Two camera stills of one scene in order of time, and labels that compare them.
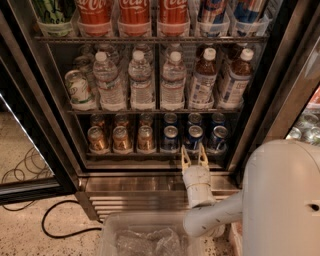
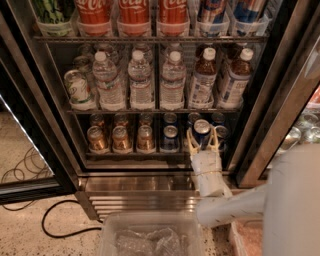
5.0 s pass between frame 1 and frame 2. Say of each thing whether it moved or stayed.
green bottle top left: stayed
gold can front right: stayed
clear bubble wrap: stayed
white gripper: moved
